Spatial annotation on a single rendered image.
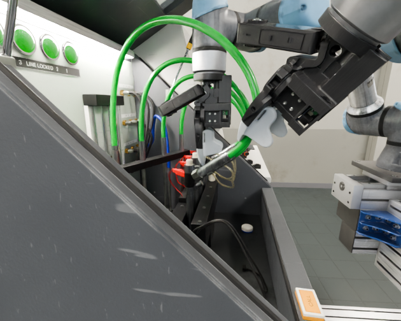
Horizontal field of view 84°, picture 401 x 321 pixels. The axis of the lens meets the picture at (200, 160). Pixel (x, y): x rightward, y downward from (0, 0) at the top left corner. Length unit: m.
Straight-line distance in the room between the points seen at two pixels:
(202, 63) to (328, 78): 0.27
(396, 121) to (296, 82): 0.74
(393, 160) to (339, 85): 0.73
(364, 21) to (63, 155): 0.31
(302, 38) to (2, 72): 0.32
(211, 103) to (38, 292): 0.42
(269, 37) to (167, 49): 0.65
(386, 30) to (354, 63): 0.04
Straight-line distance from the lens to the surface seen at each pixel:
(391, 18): 0.29
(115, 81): 0.59
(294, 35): 0.32
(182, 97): 0.52
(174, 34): 0.95
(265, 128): 0.35
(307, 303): 0.45
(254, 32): 0.35
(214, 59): 0.51
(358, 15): 0.29
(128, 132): 0.86
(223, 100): 0.52
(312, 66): 0.32
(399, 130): 1.02
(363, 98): 1.01
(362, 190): 0.96
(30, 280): 0.36
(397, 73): 3.91
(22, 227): 0.32
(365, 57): 0.31
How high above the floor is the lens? 1.27
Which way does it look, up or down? 15 degrees down
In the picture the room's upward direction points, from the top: straight up
